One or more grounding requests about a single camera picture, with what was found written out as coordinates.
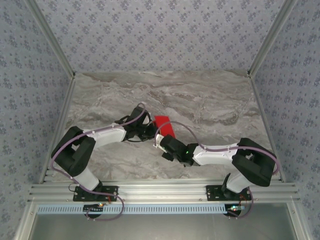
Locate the small circuit board with LED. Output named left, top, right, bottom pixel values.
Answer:
left=83, top=202, right=105, bottom=215
left=226, top=203, right=246, bottom=217

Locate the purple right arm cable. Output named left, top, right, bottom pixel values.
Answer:
left=154, top=121, right=279, bottom=220

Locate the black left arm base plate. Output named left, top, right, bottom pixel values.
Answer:
left=72, top=185, right=119, bottom=202

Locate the slotted white cable duct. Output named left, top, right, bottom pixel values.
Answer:
left=36, top=203, right=232, bottom=215

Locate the long aluminium frame rail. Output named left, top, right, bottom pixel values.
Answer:
left=27, top=181, right=301, bottom=204

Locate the aluminium frame post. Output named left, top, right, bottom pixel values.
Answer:
left=24, top=0, right=77, bottom=79
left=246, top=0, right=300, bottom=77

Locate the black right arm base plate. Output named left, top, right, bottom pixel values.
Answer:
left=205, top=184, right=252, bottom=201

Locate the red paper sheet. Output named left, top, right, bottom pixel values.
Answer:
left=153, top=115, right=177, bottom=140

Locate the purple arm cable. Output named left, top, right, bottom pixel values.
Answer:
left=50, top=102, right=151, bottom=223
left=154, top=121, right=279, bottom=220

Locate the thin black left gripper cable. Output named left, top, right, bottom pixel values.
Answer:
left=114, top=116, right=146, bottom=144

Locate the grey metal sheet panel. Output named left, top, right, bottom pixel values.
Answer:
left=14, top=202, right=308, bottom=240

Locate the aluminium side rail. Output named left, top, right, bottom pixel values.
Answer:
left=248, top=73, right=287, bottom=183
left=38, top=74, right=77, bottom=185

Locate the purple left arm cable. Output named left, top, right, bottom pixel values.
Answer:
left=50, top=102, right=151, bottom=223

